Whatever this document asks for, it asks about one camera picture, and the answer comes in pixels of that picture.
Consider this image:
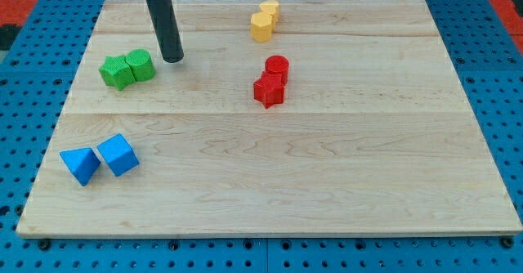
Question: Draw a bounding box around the wooden board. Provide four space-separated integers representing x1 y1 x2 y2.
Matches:
17 0 522 239

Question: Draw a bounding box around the blue triangle block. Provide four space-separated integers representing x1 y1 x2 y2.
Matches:
60 148 101 186

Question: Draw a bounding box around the red star block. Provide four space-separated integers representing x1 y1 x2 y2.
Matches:
253 71 285 109

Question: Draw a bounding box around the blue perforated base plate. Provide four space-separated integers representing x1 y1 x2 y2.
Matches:
1 0 522 272

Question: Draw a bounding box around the red cylinder block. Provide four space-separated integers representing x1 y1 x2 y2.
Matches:
265 55 289 86

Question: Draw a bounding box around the green star block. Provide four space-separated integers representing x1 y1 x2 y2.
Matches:
98 55 136 91

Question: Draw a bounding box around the yellow hexagon block front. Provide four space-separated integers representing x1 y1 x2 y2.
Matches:
250 11 273 43

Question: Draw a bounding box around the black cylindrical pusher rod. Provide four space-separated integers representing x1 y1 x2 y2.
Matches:
146 0 184 63

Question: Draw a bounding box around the yellow block rear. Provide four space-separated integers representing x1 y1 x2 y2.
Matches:
259 0 280 29

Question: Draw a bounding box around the blue cube block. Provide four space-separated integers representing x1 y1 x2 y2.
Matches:
97 134 140 177

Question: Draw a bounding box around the green cylinder block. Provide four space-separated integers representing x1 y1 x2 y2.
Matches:
125 49 156 82

